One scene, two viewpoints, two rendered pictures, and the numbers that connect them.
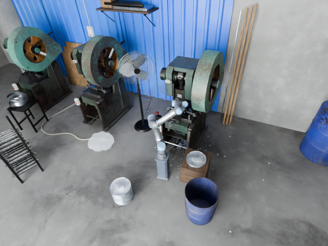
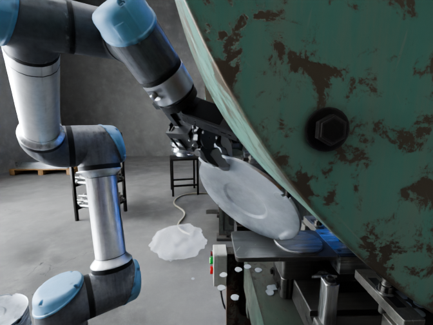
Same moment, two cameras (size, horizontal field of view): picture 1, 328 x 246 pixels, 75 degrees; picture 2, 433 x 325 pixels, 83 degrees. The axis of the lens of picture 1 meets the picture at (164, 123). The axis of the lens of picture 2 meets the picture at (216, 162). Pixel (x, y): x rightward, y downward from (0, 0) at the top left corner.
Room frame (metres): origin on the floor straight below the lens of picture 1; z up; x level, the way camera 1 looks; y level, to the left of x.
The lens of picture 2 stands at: (2.11, -0.65, 1.11)
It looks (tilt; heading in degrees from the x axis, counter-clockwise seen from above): 10 degrees down; 60
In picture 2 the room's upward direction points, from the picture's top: straight up
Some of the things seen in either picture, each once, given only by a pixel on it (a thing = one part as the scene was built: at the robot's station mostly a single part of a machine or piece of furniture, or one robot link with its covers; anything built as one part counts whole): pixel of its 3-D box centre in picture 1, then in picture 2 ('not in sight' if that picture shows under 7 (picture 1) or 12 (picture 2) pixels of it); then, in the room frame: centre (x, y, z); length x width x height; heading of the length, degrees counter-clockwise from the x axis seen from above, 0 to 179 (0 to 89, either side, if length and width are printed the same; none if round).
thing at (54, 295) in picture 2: (161, 147); (63, 304); (2.04, 0.05, 0.62); 0.13 x 0.12 x 0.14; 6
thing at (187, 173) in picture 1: (195, 167); not in sight; (2.01, -0.44, 0.18); 0.40 x 0.38 x 0.35; 159
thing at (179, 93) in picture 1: (180, 95); not in sight; (2.68, -0.28, 1.04); 0.17 x 0.15 x 0.30; 152
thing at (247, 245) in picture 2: (177, 117); (278, 263); (2.56, -0.21, 0.72); 0.25 x 0.14 x 0.14; 152
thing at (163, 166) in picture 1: (163, 165); not in sight; (2.04, 0.05, 0.23); 0.19 x 0.19 x 0.45; 72
